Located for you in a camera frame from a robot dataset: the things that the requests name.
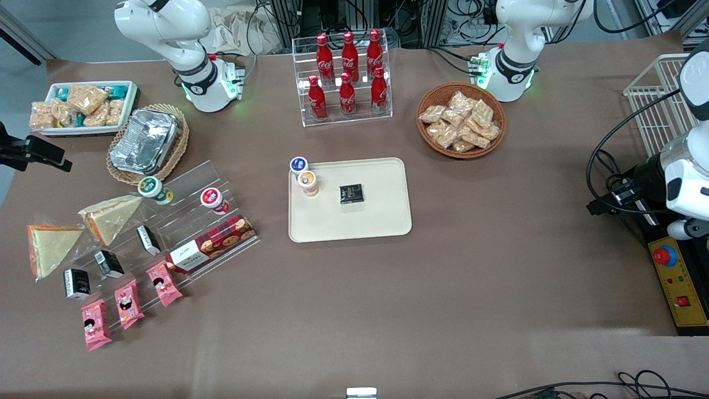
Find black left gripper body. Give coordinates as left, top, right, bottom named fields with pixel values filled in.
left=631, top=154, right=669, bottom=209

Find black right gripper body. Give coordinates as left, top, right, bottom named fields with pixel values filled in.
left=0, top=121, right=29, bottom=171

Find triangle sandwich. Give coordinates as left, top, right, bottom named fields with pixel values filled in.
left=78, top=195, right=143, bottom=246
left=27, top=223, right=84, bottom=281

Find beige plastic tray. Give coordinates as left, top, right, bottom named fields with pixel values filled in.
left=289, top=158, right=413, bottom=243

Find silver foil container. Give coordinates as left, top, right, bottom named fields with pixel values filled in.
left=110, top=109, right=181, bottom=176

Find white rectangular dish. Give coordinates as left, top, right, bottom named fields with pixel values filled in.
left=33, top=81, right=138, bottom=137

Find green lid cup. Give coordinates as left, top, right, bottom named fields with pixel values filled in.
left=137, top=176, right=174, bottom=206

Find yellow control box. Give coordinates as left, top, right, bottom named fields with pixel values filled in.
left=647, top=236, right=709, bottom=336

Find small black white box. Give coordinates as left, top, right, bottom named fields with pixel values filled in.
left=64, top=268, right=91, bottom=300
left=136, top=224, right=161, bottom=255
left=94, top=250, right=125, bottom=279

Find grey metal bar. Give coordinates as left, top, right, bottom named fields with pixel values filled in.
left=0, top=6, right=57, bottom=66

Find oval wicker basket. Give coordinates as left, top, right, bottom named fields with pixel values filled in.
left=106, top=104, right=189, bottom=186

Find clear acrylic stepped stand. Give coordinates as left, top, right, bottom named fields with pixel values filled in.
left=36, top=160, right=261, bottom=333

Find pink snack packet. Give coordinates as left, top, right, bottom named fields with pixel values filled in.
left=146, top=260, right=183, bottom=307
left=81, top=299, right=112, bottom=351
left=114, top=279, right=145, bottom=330

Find red lid cup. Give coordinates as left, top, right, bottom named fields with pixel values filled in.
left=201, top=187, right=230, bottom=216

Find red tartan cookie box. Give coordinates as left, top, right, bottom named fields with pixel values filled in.
left=166, top=215, right=257, bottom=274

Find round brown wicker basket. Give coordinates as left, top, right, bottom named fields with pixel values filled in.
left=416, top=82, right=507, bottom=160

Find crumpled beige cloth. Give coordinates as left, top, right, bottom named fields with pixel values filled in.
left=202, top=7, right=284, bottom=56

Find orange lid cup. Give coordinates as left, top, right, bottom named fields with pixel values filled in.
left=297, top=171, right=320, bottom=198

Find red cola bottle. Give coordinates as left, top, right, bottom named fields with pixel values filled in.
left=371, top=67, right=388, bottom=114
left=338, top=73, right=357, bottom=117
left=308, top=76, right=328, bottom=121
left=367, top=29, right=384, bottom=70
left=341, top=31, right=359, bottom=75
left=316, top=34, right=335, bottom=79

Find clear acrylic bottle rack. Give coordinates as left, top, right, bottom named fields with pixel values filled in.
left=292, top=34, right=393, bottom=128

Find aluminium equipment rack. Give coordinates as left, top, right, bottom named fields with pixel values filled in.
left=269, top=0, right=499, bottom=49

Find black looping cable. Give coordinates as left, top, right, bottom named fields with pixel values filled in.
left=587, top=89, right=683, bottom=214

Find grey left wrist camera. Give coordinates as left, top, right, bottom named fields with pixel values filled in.
left=667, top=218, right=709, bottom=240

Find white wire basket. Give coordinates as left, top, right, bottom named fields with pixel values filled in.
left=623, top=54, right=700, bottom=158

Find black floor cables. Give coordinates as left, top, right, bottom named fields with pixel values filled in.
left=493, top=370, right=709, bottom=399

